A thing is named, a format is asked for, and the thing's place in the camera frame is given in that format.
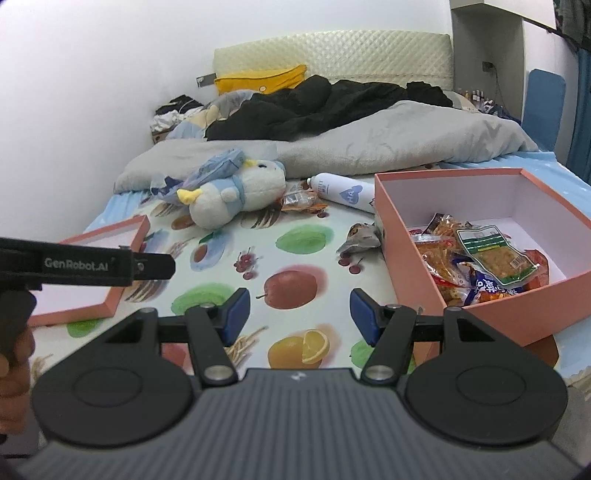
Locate pink cardboard box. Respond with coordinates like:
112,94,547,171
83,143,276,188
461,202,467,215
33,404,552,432
373,168,591,370

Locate white wall cabinet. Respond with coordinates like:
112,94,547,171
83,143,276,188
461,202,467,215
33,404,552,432
450,0,557,121

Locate blue chair back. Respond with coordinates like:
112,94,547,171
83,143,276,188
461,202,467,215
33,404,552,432
522,69,566,153

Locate white spray bottle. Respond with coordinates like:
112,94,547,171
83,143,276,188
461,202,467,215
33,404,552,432
307,172,377,214

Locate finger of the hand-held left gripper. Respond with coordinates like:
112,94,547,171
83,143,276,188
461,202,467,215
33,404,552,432
131,251,177,281

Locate grey blanket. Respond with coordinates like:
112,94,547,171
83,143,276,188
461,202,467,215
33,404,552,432
114,99,539,193

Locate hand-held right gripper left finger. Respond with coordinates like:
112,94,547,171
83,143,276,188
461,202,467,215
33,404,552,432
88,287,251,387

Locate fruit print mat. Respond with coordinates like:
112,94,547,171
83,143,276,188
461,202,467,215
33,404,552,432
30,185,591,384

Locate blue snack packet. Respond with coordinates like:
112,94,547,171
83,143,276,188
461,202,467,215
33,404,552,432
450,254,525,303

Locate yellow pillow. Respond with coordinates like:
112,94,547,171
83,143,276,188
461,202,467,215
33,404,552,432
213,65,308,95

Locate crumpled silver snack packet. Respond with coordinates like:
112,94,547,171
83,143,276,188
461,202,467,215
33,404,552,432
336,222,383,257

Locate orange red snack packet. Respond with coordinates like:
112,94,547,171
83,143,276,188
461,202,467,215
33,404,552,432
410,231,467,306

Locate green label snack packet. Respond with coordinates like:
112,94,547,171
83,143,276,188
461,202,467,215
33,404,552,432
455,224,541,289

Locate row of cosmetic bottles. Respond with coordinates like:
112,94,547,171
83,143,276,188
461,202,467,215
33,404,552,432
457,88,509,116

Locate hanging dark clothes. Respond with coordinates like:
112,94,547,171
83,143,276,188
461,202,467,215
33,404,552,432
554,0,591,49

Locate blue printed plastic bag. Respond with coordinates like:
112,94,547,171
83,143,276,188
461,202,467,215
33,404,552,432
150,148,246,204

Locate cream quilted headboard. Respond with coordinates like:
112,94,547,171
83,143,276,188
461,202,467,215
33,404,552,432
213,30,453,93

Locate pink box lid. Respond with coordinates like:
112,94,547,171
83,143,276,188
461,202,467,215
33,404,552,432
30,215,152,328

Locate black garment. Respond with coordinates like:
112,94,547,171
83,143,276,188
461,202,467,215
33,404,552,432
405,80,454,108

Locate blue curtain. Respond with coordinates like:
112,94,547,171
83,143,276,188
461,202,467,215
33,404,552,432
566,46,591,174

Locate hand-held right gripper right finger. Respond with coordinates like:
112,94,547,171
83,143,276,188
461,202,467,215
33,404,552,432
349,287,513,387

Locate pile of clothes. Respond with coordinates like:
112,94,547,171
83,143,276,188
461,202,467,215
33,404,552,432
154,95,206,132

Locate person's left hand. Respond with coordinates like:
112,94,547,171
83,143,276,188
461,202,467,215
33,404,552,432
0,325,38,435

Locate plush penguin toy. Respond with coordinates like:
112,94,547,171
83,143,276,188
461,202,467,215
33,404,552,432
177,159,287,230

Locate blue star bed sheet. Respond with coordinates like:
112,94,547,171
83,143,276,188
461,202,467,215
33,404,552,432
83,148,591,232

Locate black jacket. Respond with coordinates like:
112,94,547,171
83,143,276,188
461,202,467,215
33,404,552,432
205,75,409,142

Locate clear brown snack packet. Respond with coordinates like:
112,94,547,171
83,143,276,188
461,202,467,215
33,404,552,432
281,182,329,219

